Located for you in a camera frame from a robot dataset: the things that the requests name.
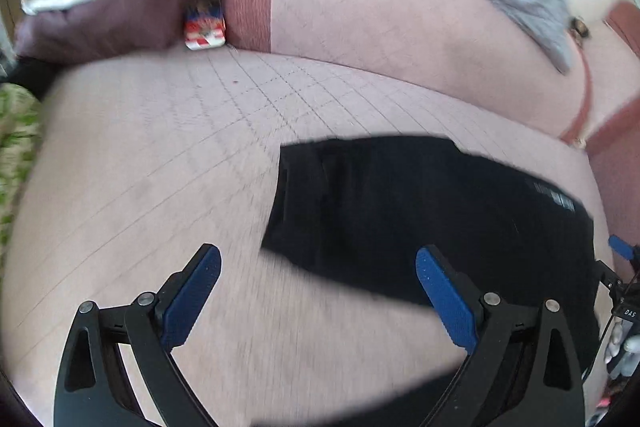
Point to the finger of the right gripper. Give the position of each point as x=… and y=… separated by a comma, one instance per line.
x=621, y=247

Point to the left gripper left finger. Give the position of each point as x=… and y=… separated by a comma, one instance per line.
x=93, y=387

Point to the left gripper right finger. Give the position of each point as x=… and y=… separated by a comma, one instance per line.
x=521, y=367

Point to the black pants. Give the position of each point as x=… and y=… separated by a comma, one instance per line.
x=358, y=211

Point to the red side cushion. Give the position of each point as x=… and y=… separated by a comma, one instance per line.
x=612, y=133

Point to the small black gold ornament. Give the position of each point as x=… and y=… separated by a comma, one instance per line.
x=579, y=29

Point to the green patterned rolled quilt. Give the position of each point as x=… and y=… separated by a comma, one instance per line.
x=20, y=137

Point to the red white blue packet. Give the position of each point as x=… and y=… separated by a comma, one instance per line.
x=204, y=27

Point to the dark maroon folded cloth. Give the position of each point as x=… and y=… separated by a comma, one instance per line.
x=101, y=29

